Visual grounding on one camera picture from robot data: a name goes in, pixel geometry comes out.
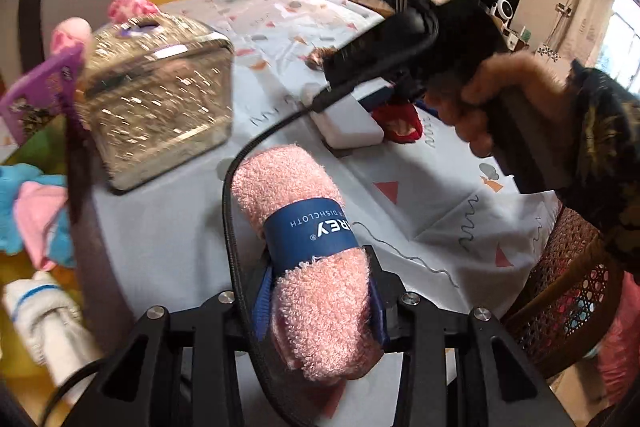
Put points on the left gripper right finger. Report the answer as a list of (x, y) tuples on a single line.
[(457, 369)]

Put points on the white towel with blue band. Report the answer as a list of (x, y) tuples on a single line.
[(49, 324)]

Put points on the blue plush bear toy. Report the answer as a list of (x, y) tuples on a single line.
[(34, 217)]

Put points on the pink dishcloth roll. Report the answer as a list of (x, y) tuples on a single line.
[(314, 301)]

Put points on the person's right hand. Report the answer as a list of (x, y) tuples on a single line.
[(501, 75)]

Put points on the wicker chair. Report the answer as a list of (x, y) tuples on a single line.
[(570, 298)]

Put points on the gold metal tin tray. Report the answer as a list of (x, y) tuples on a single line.
[(46, 151)]

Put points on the brown satin scrunchie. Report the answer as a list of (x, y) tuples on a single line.
[(318, 56)]

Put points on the white soap bar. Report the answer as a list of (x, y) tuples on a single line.
[(346, 125)]

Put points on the patterned white tablecloth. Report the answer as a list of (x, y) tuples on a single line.
[(453, 227)]

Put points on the ornate silver tissue box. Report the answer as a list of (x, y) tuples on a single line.
[(155, 92)]

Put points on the purple snack box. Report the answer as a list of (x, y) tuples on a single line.
[(44, 93)]

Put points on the pink spotted plush toy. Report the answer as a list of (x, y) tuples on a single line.
[(77, 30)]

